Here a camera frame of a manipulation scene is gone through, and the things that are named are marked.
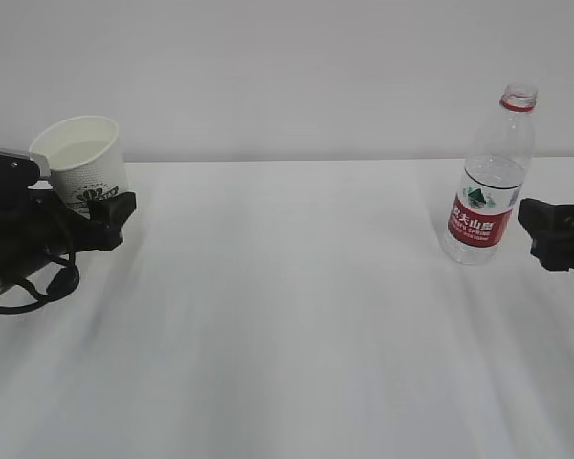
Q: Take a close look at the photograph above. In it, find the white paper cup green logo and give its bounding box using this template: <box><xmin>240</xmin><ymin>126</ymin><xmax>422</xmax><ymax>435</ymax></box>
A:
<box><xmin>29</xmin><ymin>116</ymin><xmax>129</xmax><ymax>217</ymax></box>

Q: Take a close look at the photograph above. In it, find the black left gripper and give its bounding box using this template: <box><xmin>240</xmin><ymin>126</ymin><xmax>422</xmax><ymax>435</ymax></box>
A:
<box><xmin>0</xmin><ymin>191</ymin><xmax>137</xmax><ymax>287</ymax></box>

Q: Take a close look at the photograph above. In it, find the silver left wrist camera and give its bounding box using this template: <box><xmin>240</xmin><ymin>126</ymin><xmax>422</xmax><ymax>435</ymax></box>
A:
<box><xmin>0</xmin><ymin>148</ymin><xmax>51</xmax><ymax>190</ymax></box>

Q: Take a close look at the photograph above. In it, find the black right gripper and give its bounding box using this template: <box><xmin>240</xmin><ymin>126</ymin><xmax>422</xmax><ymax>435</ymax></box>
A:
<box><xmin>518</xmin><ymin>198</ymin><xmax>574</xmax><ymax>272</ymax></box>

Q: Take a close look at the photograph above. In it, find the clear water bottle red label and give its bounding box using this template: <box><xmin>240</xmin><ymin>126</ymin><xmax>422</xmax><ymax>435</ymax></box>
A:
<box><xmin>441</xmin><ymin>83</ymin><xmax>538</xmax><ymax>265</ymax></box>

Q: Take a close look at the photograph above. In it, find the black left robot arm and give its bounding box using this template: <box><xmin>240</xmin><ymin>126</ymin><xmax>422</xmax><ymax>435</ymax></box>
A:
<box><xmin>0</xmin><ymin>189</ymin><xmax>137</xmax><ymax>316</ymax></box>

